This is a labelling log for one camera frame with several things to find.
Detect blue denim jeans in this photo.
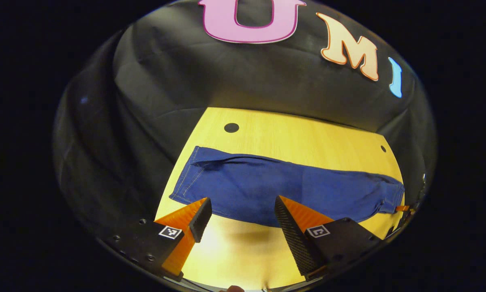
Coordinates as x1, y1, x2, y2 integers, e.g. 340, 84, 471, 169
169, 146, 405, 228

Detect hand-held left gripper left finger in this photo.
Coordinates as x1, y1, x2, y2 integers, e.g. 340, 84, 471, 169
101, 197, 213, 282

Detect black backdrop cloth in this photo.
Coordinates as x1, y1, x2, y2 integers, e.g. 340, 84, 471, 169
53, 0, 437, 244

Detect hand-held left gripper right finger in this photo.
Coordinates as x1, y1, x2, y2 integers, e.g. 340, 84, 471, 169
274, 195, 383, 282

